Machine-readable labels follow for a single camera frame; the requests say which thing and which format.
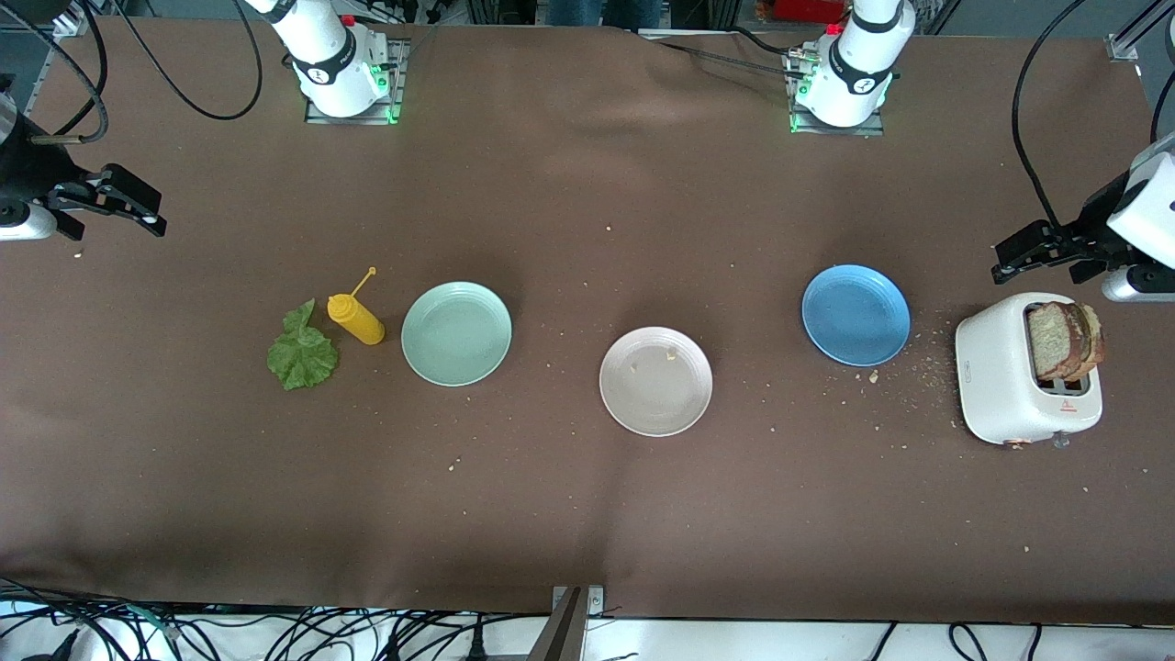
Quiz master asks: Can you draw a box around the brown bread slice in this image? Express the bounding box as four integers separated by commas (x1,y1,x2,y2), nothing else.
1025,301,1093,381
1065,302,1108,379

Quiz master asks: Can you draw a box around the green lettuce leaf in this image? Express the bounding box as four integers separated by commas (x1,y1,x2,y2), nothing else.
267,298,340,391

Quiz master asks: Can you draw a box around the yellow squeeze bottle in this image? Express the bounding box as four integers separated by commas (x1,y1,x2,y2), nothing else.
327,266,386,347

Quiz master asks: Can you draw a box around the blue plate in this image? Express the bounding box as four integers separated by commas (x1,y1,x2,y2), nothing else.
801,264,912,367

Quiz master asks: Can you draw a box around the mint green plate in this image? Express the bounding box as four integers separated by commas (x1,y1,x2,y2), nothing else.
401,281,513,387

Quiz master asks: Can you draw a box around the beige plate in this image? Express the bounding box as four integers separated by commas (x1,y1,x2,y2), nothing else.
599,327,713,438

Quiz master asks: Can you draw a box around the white toaster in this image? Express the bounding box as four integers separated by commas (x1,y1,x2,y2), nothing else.
955,292,1103,449

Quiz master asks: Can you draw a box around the red box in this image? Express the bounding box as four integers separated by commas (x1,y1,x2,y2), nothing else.
769,0,847,25

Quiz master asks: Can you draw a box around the brown tablecloth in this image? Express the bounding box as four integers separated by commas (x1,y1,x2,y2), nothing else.
0,17,1175,627

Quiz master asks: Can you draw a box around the person in blue jeans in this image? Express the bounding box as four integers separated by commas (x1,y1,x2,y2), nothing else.
549,0,664,30

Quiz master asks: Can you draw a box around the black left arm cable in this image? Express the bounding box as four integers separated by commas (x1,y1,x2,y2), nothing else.
1013,0,1175,229

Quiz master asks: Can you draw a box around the aluminium frame corner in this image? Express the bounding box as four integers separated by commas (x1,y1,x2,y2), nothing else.
1106,0,1175,63

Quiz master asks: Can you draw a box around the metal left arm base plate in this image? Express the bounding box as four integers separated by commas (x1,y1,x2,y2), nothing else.
787,46,888,138

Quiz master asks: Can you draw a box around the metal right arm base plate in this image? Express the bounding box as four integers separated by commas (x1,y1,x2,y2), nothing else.
304,37,410,126

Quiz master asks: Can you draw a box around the black base cable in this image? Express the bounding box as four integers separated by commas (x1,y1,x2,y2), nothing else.
656,26,811,79

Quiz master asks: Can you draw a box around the silver metal bracket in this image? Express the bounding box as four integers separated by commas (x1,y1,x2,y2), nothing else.
551,585,607,618

